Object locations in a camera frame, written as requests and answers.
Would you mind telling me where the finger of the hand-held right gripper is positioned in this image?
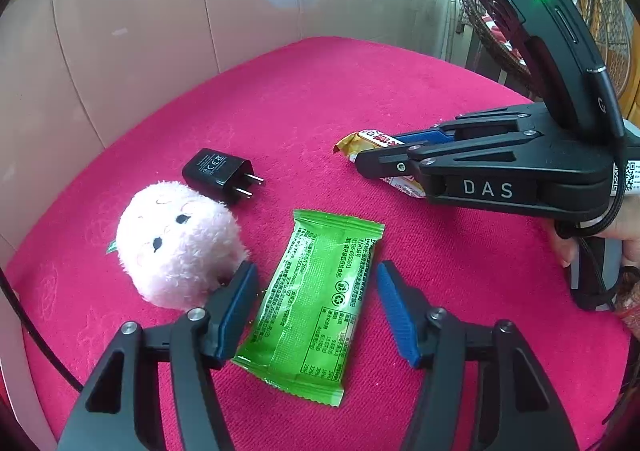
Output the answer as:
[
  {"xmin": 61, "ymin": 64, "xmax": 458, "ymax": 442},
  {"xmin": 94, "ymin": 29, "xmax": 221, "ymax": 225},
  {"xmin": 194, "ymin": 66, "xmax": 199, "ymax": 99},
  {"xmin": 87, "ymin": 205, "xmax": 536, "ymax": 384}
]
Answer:
[
  {"xmin": 387, "ymin": 108, "xmax": 536, "ymax": 144},
  {"xmin": 354, "ymin": 130, "xmax": 543, "ymax": 182}
]

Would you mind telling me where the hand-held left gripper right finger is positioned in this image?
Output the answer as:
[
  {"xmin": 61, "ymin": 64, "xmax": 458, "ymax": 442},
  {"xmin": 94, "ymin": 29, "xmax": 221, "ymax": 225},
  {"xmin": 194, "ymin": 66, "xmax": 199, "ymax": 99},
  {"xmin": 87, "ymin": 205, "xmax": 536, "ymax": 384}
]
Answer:
[{"xmin": 375, "ymin": 260, "xmax": 571, "ymax": 451}]

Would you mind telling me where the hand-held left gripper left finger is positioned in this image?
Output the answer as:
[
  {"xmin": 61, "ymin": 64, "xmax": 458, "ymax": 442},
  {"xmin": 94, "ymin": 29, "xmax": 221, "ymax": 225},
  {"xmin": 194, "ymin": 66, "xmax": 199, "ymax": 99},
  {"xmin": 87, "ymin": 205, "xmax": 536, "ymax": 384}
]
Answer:
[{"xmin": 57, "ymin": 261, "xmax": 260, "ymax": 451}]

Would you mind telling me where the yellow snack packet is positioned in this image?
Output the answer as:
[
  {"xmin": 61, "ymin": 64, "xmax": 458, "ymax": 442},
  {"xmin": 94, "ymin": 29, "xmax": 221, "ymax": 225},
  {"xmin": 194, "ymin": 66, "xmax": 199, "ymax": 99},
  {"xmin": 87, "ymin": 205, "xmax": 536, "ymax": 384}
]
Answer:
[{"xmin": 334, "ymin": 130, "xmax": 428, "ymax": 199}]

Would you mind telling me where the green snack packet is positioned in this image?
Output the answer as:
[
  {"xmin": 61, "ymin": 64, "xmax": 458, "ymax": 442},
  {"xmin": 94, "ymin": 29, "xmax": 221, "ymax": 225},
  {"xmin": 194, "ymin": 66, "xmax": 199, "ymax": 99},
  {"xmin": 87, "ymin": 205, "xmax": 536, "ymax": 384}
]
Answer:
[{"xmin": 231, "ymin": 209, "xmax": 386, "ymax": 407}]

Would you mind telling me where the person's right hand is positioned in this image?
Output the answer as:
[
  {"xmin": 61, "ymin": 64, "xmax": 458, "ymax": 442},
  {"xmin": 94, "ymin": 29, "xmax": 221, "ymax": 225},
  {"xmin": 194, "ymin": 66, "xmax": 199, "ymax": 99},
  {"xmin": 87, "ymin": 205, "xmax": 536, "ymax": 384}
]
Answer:
[{"xmin": 547, "ymin": 211, "xmax": 640, "ymax": 269}]

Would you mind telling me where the pink plush toy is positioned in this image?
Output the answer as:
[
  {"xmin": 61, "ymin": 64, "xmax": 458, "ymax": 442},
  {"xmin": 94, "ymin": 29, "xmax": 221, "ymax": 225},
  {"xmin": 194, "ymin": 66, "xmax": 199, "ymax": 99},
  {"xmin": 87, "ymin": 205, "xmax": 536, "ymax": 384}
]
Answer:
[{"xmin": 105, "ymin": 180, "xmax": 250, "ymax": 309}]

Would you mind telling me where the black charger plug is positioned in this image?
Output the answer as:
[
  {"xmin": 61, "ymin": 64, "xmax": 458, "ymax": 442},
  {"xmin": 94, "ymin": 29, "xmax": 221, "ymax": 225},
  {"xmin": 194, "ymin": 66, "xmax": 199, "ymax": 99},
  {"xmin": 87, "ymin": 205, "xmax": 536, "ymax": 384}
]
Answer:
[{"xmin": 181, "ymin": 147, "xmax": 266, "ymax": 206}]

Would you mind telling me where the wicker hanging chair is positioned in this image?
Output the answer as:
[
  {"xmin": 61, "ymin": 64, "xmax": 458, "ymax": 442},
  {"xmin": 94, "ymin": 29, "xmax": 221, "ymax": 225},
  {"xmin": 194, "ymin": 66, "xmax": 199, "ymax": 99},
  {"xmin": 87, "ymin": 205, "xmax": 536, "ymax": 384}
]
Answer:
[{"xmin": 447, "ymin": 0, "xmax": 640, "ymax": 102}]

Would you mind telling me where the black cable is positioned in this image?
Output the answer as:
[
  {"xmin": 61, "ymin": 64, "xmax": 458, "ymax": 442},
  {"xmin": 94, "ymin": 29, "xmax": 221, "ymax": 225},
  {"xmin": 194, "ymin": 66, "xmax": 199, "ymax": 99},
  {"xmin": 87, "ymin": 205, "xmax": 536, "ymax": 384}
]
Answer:
[{"xmin": 0, "ymin": 263, "xmax": 85, "ymax": 393}]

